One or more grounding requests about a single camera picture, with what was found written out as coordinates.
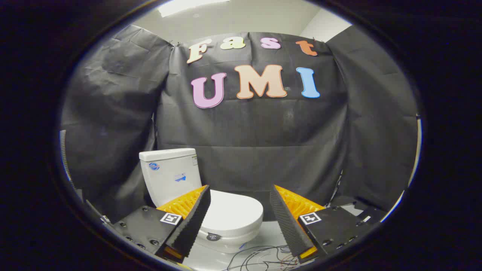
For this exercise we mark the black box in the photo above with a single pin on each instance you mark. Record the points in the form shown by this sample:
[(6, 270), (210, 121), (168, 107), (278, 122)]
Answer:
[(371, 216)]

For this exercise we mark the black backdrop cloth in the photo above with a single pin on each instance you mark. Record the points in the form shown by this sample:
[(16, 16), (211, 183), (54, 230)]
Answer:
[(263, 131)]

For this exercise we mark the white toilet lid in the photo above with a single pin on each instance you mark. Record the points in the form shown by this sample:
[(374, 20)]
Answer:
[(237, 210)]

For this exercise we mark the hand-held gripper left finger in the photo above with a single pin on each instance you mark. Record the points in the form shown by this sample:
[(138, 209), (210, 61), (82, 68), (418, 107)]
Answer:
[(194, 220)]

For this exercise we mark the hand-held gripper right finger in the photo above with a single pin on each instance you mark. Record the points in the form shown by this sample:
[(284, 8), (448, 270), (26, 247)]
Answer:
[(286, 226)]

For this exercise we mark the white toilet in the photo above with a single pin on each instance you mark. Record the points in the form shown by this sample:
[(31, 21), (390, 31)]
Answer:
[(169, 177)]

